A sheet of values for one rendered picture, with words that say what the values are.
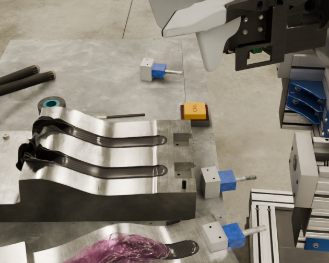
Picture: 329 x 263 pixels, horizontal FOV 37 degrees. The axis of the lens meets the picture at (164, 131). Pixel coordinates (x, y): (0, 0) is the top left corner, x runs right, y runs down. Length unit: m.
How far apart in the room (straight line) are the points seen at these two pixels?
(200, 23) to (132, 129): 0.85
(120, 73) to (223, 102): 1.36
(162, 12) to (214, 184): 0.67
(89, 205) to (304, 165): 0.46
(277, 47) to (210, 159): 0.80
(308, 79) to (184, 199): 0.56
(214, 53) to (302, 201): 0.63
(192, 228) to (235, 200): 1.27
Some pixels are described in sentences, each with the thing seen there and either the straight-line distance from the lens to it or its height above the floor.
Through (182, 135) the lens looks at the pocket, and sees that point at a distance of 1.20.
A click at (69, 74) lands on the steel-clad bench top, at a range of 1.63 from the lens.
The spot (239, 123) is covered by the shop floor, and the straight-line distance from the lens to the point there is 2.73.
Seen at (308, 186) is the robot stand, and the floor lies 0.96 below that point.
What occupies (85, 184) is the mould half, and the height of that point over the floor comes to 0.90.
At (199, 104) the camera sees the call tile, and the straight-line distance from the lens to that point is 1.39.
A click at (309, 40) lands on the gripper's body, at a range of 0.53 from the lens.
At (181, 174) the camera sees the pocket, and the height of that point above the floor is 0.86.
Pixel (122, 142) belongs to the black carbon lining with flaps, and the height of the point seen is 0.88.
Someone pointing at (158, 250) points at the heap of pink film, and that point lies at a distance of 0.95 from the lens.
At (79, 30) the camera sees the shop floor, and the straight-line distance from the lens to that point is 3.75.
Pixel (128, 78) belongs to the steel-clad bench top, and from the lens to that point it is 1.58.
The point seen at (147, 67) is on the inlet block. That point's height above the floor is 0.85.
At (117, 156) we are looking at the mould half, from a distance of 1.15.
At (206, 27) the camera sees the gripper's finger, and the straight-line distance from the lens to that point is 0.40.
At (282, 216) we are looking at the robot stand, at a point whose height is 0.21.
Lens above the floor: 1.63
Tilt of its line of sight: 38 degrees down
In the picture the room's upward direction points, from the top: 1 degrees counter-clockwise
